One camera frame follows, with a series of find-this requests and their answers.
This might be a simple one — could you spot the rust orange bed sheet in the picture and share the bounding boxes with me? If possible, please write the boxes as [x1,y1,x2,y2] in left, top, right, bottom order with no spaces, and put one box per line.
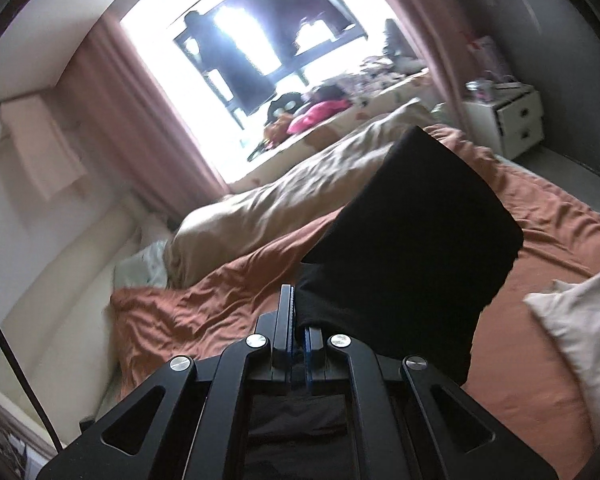
[110,125,600,480]

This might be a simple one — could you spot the pile of small clutter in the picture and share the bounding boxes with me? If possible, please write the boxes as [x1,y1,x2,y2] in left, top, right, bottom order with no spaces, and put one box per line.
[350,55,406,91]

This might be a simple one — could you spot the cream padded headboard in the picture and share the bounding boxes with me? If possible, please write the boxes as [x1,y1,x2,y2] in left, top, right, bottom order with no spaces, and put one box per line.
[0,195,173,441]

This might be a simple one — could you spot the black garment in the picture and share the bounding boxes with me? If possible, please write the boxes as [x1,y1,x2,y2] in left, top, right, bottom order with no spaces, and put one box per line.
[247,125,525,480]

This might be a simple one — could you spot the black and white plush toy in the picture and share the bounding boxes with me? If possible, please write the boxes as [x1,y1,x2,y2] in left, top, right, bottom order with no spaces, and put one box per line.
[265,92,306,126]

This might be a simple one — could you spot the beige hanging towel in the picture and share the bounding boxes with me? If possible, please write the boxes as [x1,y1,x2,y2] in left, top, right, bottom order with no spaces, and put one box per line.
[0,95,88,201]

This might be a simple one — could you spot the white nightstand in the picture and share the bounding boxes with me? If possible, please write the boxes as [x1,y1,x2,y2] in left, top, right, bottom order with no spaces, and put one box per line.
[462,82,546,158]

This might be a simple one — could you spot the beige pillow at headboard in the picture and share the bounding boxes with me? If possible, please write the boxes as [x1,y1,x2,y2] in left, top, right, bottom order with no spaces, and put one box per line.
[164,97,431,288]

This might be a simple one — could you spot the pale patterned pillow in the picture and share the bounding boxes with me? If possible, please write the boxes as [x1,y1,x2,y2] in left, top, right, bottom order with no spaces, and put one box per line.
[112,215,181,291]

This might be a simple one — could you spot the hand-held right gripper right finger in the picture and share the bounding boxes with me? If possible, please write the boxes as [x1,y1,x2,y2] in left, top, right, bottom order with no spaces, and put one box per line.
[301,326,577,480]

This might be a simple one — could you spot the patterned window bench cushion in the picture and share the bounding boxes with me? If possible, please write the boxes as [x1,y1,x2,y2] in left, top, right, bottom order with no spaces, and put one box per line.
[230,70,431,193]

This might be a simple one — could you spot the striped gift bag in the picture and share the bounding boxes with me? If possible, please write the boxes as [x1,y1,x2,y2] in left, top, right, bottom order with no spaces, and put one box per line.
[467,35,511,83]

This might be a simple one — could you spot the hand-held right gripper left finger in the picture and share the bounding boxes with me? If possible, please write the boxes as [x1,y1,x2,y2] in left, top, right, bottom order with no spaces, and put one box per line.
[37,284,298,480]

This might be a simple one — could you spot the dark hanging clothes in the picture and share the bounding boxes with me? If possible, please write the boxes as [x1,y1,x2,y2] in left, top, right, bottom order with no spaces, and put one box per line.
[172,0,371,116]

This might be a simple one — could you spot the small items on nightstand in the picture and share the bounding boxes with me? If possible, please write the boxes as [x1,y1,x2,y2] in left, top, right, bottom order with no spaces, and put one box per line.
[465,77,501,103]

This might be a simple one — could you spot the pink curtain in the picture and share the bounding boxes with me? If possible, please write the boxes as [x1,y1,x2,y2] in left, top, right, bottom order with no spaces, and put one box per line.
[55,10,231,201]
[355,0,468,126]

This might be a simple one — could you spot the white pillow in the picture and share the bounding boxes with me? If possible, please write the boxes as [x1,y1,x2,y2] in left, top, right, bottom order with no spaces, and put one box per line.
[524,260,600,441]

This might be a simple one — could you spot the thin black cable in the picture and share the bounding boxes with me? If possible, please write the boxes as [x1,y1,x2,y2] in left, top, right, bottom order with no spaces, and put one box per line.
[0,290,66,453]

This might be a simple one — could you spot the grey shark plush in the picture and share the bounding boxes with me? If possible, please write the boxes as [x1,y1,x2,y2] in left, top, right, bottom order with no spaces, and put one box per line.
[382,19,431,73]

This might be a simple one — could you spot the window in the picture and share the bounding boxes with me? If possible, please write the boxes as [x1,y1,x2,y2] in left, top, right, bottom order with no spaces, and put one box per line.
[120,0,421,186]

